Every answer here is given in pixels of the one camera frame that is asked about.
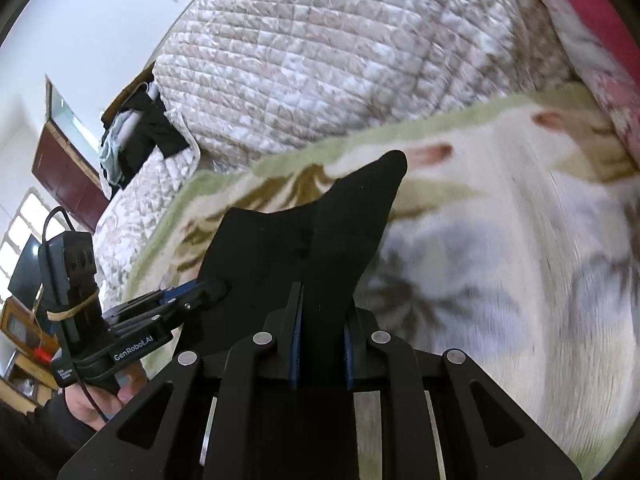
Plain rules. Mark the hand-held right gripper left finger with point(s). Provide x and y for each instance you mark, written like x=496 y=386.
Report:
x=295 y=350

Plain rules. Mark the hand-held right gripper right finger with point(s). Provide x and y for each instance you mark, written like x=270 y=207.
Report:
x=348 y=360

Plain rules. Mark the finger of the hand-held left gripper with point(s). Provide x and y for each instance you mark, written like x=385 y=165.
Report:
x=155 y=319
x=200 y=292

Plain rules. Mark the black pants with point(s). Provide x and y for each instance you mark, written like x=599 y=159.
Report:
x=280 y=240

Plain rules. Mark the person's left forearm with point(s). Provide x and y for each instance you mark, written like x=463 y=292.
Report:
x=40 y=440

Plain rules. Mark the person's left hand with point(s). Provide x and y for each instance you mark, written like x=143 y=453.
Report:
x=92 y=405

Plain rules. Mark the black television screen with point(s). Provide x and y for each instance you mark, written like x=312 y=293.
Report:
x=25 y=270

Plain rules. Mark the window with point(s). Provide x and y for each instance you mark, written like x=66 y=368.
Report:
x=20 y=220

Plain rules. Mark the wooden side cabinet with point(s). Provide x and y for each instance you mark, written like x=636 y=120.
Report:
x=20 y=320

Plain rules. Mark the dark red cabinet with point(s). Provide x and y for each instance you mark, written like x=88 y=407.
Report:
x=65 y=170

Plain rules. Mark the pile of clothes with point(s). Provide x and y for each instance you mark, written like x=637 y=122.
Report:
x=145 y=130

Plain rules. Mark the floral fleece blanket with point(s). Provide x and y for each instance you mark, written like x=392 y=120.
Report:
x=500 y=210

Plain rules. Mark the beige quilted bedspread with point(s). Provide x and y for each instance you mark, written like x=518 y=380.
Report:
x=325 y=50

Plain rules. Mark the pink floral comforter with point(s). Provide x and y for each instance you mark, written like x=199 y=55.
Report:
x=620 y=105

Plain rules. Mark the red cloth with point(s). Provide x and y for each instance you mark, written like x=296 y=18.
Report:
x=605 y=20

